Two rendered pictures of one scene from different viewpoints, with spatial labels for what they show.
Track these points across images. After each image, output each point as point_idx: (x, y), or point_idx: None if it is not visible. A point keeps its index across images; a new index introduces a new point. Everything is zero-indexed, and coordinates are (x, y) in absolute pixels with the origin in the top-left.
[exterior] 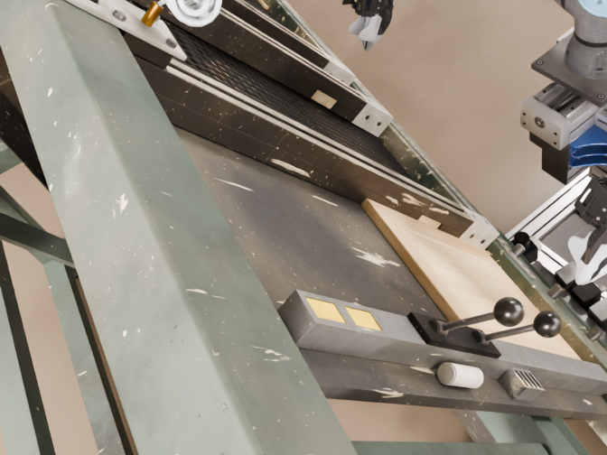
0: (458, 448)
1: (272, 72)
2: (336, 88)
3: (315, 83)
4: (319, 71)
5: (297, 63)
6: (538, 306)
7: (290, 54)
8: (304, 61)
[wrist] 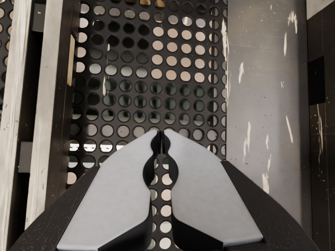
0: None
1: (63, 185)
2: (63, 42)
3: (63, 94)
4: (43, 89)
5: (52, 156)
6: None
7: (39, 179)
8: (20, 117)
